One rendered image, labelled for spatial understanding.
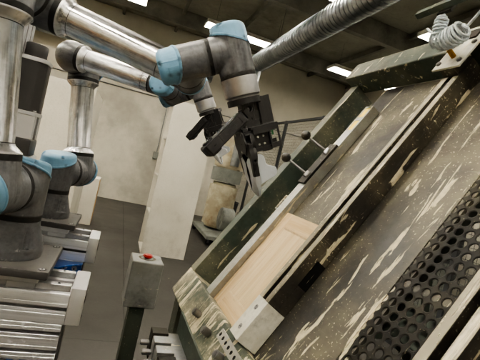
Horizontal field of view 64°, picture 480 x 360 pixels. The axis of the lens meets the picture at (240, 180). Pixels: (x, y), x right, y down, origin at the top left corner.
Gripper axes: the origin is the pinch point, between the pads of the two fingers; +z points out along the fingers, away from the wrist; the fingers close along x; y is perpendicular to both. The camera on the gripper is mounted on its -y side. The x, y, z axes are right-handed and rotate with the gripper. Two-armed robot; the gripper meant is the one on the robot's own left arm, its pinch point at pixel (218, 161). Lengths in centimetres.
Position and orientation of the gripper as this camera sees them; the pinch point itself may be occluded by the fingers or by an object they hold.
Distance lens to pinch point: 151.0
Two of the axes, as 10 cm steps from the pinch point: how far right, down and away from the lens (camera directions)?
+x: 2.9, -2.7, 9.2
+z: 3.1, 9.4, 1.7
